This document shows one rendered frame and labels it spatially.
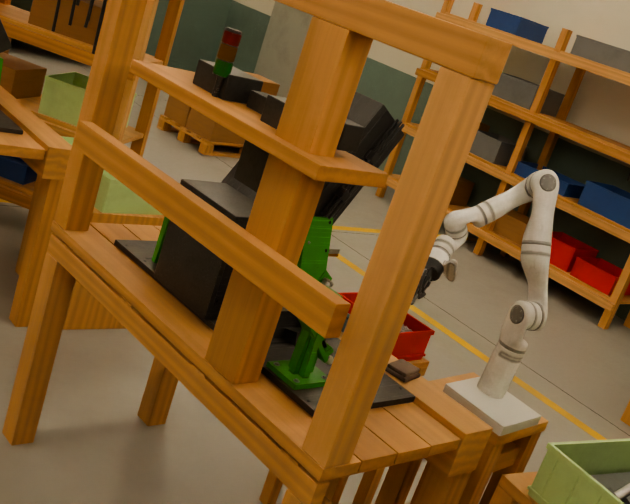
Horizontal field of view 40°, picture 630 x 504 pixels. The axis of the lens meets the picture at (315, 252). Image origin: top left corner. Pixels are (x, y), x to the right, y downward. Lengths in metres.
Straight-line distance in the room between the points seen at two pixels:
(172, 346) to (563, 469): 1.15
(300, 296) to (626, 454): 1.26
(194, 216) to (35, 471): 1.36
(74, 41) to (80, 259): 2.36
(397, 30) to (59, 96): 3.48
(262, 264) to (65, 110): 3.22
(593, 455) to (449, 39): 1.38
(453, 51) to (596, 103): 6.75
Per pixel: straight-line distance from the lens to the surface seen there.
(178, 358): 2.55
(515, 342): 2.81
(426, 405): 2.62
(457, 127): 1.88
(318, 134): 2.15
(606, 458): 2.82
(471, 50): 1.87
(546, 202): 2.82
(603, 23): 8.77
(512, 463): 3.02
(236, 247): 2.26
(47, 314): 3.24
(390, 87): 10.28
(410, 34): 1.98
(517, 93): 8.45
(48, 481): 3.37
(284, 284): 2.12
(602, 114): 8.57
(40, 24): 5.33
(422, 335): 3.11
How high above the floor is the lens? 1.94
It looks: 17 degrees down
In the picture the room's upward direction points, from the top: 19 degrees clockwise
